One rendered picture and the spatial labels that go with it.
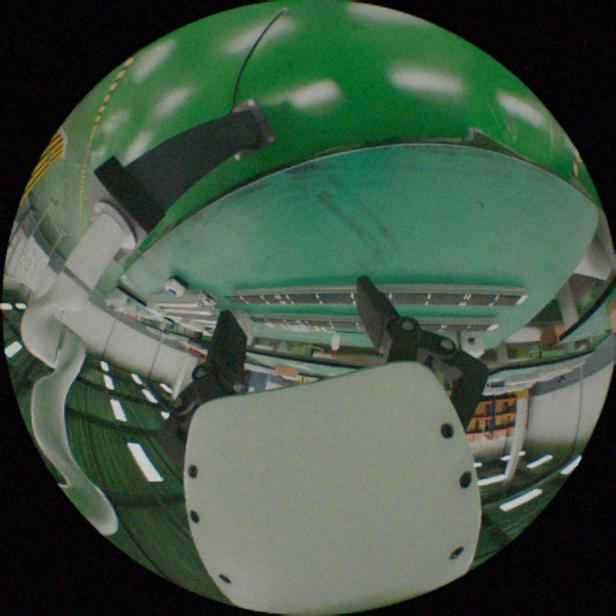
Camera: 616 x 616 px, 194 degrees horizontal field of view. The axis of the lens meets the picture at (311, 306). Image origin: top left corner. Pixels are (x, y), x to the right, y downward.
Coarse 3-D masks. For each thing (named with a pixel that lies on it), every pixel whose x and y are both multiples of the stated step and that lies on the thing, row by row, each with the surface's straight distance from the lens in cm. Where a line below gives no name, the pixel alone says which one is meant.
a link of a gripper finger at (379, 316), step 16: (368, 288) 10; (368, 304) 10; (384, 304) 9; (368, 320) 11; (384, 320) 9; (384, 336) 10; (432, 336) 10; (432, 352) 9; (448, 352) 9; (432, 368) 10
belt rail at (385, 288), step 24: (264, 288) 62; (288, 288) 56; (312, 288) 52; (336, 288) 50; (384, 288) 49; (408, 288) 49; (432, 288) 50; (456, 288) 52; (480, 288) 55; (504, 288) 59
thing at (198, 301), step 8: (152, 296) 154; (160, 296) 135; (168, 296) 120; (176, 296) 111; (184, 296) 102; (192, 296) 91; (200, 296) 87; (208, 296) 92; (160, 304) 126; (168, 304) 113; (176, 304) 103; (184, 304) 94; (192, 304) 87; (200, 304) 85; (208, 304) 89; (184, 312) 111; (192, 312) 102; (200, 312) 93; (208, 312) 88
